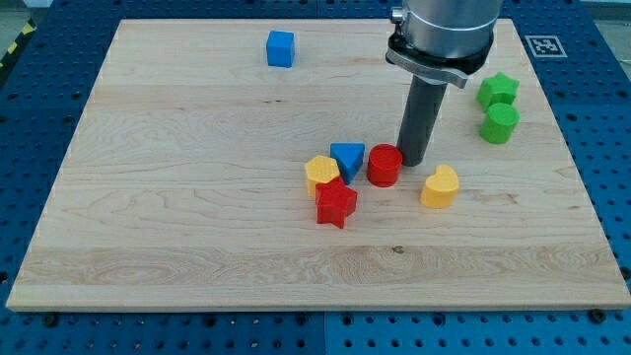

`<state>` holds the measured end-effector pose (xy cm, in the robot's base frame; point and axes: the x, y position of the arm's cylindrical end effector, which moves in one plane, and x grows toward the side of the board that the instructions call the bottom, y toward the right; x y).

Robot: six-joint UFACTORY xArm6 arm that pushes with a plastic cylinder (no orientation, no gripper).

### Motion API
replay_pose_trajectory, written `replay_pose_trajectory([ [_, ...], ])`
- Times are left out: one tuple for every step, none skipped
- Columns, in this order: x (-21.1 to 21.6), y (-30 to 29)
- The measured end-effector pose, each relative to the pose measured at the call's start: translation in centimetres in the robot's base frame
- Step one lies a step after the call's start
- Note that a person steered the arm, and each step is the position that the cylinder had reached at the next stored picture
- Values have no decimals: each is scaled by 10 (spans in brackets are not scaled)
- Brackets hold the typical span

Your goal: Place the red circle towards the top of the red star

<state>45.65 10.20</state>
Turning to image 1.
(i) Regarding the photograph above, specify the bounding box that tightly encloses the green cylinder block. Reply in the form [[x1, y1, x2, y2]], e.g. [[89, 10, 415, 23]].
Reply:
[[480, 103, 521, 144]]

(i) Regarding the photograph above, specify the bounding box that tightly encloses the green star block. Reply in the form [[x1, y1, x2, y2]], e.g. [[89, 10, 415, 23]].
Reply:
[[476, 72, 521, 111]]

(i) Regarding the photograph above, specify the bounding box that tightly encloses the white fiducial marker tag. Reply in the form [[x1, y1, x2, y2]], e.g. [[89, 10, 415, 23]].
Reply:
[[526, 35, 567, 58]]

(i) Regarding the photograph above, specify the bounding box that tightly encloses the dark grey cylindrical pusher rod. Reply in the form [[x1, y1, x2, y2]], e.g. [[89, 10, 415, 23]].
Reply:
[[397, 76, 447, 167]]

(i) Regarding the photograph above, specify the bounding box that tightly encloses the red star block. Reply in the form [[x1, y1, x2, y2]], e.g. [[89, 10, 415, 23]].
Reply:
[[315, 177, 358, 229]]

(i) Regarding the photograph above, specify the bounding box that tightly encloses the blue cube block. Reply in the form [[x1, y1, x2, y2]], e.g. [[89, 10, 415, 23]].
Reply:
[[266, 31, 295, 68]]

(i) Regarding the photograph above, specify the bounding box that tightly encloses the blue triangle block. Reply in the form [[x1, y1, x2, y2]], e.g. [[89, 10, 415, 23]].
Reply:
[[329, 142, 365, 184]]

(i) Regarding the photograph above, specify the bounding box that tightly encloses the light wooden board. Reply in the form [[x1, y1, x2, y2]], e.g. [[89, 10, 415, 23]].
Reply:
[[7, 20, 630, 313]]

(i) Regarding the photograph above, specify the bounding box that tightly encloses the yellow heart block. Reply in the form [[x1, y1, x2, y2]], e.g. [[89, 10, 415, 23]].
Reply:
[[420, 165, 459, 209]]

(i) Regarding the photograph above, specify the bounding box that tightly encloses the red cylinder block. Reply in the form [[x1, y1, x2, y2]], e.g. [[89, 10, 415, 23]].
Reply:
[[367, 143, 402, 187]]

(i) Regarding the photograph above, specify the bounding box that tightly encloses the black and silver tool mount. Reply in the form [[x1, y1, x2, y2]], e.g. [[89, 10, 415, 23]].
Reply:
[[386, 32, 494, 89]]

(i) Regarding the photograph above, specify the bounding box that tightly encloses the yellow hexagon block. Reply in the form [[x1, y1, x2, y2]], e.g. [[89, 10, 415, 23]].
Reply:
[[305, 155, 340, 197]]

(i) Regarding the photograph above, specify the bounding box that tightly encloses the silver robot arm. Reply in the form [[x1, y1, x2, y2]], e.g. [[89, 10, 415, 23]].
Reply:
[[386, 0, 503, 167]]

